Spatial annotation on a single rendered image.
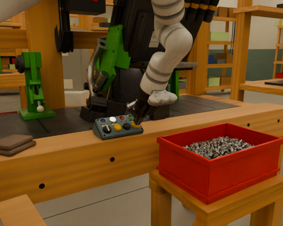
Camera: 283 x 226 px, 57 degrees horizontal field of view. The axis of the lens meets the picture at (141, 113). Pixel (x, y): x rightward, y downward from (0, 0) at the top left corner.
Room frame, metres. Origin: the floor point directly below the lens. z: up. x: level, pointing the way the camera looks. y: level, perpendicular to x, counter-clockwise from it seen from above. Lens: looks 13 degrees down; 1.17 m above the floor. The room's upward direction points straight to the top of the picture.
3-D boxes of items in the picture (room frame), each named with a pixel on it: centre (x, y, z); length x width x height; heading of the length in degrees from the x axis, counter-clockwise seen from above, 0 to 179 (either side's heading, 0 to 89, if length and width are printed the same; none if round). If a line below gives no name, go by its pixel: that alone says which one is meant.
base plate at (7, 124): (1.20, 0.07, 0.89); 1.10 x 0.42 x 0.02; 121
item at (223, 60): (6.89, -1.52, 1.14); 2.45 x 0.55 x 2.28; 121
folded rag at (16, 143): (0.70, 0.37, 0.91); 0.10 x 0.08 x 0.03; 160
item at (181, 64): (1.16, -0.05, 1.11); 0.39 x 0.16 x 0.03; 31
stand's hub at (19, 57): (1.09, 0.50, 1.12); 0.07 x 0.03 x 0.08; 31
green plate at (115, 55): (1.11, 0.10, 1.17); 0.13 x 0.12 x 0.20; 121
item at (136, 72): (1.38, 0.05, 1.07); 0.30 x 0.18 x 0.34; 121
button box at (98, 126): (0.85, 0.08, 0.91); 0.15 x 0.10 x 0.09; 121
